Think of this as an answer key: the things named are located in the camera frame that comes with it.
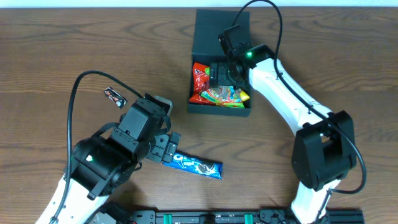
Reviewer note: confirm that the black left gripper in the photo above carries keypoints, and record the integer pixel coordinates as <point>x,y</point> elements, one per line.
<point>166,149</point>

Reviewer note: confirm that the red snack bag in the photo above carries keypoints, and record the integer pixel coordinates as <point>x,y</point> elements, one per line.
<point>201,77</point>

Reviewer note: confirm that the blue Oreo cookie pack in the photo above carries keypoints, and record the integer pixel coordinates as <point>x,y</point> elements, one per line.
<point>196,165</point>

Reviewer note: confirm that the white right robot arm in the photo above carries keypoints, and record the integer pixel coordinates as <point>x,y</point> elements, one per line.
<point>322,154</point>

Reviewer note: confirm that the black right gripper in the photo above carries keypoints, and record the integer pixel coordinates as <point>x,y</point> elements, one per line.
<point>221,73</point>

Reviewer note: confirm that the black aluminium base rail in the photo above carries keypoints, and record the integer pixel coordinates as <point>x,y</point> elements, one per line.
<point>113,213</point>

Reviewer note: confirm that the small black candy bar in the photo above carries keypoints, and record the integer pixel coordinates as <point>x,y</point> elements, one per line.
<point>118,99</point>

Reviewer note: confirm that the yellow Hacks candy bag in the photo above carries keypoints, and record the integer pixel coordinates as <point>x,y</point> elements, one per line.
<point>244,96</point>

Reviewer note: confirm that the green Haribo gummy bag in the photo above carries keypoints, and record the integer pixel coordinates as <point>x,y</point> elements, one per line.
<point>221,91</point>

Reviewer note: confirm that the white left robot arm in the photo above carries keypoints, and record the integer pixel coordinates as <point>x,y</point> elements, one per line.
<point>107,159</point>

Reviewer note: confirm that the black open gift box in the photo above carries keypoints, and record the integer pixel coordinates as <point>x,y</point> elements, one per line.
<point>207,49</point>

